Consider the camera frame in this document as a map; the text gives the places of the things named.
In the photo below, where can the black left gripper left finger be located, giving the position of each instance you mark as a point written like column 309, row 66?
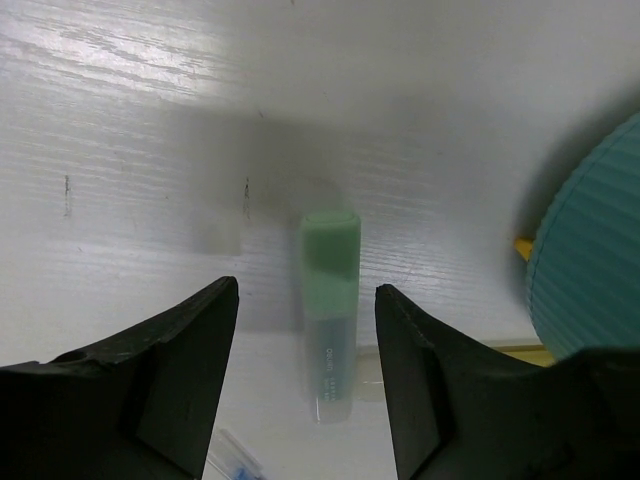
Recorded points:
column 140, row 404

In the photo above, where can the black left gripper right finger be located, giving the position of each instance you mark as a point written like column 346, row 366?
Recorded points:
column 459, row 409

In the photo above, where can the blue refill pen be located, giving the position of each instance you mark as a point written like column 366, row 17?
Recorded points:
column 231, row 459

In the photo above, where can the yellow highlighter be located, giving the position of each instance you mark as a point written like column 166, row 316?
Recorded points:
column 511, row 331

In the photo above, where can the green highlighter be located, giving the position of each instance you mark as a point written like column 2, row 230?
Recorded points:
column 329, row 245

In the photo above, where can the teal round organizer container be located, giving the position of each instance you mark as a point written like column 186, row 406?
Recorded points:
column 583, row 272

